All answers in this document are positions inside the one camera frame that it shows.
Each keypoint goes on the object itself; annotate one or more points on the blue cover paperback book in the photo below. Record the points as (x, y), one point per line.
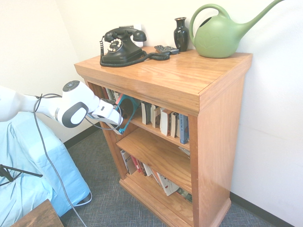
(183, 130)

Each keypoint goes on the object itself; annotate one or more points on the green plastic watering can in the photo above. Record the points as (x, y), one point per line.
(213, 40)

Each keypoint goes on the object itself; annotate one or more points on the red and white spine book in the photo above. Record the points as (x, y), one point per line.
(104, 92)

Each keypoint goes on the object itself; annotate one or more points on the teal cover book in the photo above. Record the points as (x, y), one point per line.
(129, 106)

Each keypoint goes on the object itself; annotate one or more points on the light blue cloth cover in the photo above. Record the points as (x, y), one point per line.
(23, 151)

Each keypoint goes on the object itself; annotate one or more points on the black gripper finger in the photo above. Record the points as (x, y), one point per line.
(123, 116)

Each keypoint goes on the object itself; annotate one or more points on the black remote control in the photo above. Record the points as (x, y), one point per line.
(174, 50)
(161, 48)

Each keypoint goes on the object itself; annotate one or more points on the white tube frame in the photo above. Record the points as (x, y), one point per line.
(90, 198)

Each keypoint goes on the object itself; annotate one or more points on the black camera tripod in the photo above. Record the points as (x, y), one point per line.
(4, 173)

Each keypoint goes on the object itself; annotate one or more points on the tan paperback book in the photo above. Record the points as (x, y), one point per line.
(155, 117)

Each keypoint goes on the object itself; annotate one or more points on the white book with red marks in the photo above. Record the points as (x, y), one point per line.
(168, 185)

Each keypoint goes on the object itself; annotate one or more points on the large grey book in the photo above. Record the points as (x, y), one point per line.
(129, 163)

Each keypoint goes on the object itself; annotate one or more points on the green jungle cover book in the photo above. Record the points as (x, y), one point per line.
(184, 195)

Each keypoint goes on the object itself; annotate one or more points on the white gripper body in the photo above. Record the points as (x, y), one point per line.
(107, 116)

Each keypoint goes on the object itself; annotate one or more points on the black white spine paperback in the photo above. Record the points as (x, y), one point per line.
(174, 125)

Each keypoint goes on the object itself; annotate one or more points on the green yellow spine book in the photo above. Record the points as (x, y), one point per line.
(110, 93)

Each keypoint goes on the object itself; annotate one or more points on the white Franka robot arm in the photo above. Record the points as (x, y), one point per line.
(78, 94)

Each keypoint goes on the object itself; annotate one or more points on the black ceramic vase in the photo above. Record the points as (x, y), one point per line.
(181, 35)

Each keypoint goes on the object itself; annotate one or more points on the thin white book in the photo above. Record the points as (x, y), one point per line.
(148, 170)

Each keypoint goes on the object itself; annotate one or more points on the black book with white title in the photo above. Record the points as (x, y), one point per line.
(146, 113)

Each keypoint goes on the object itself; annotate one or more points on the wooden bookshelf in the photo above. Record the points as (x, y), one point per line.
(213, 142)

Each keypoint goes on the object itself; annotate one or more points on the thick paperback with pale pages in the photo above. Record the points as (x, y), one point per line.
(164, 123)

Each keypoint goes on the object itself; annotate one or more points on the black rotary telephone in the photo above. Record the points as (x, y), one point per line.
(118, 50)

